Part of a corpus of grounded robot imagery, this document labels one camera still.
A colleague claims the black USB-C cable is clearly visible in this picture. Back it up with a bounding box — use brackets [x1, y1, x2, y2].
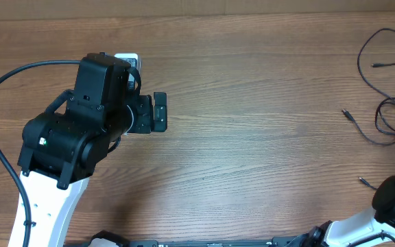
[357, 27, 395, 191]

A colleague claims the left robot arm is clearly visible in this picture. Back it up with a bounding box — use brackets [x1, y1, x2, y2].
[9, 53, 167, 246]

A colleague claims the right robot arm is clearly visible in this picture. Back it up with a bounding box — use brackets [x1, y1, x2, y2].
[301, 176, 395, 246]

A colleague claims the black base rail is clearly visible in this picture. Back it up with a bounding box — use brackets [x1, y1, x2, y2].
[91, 230, 311, 247]

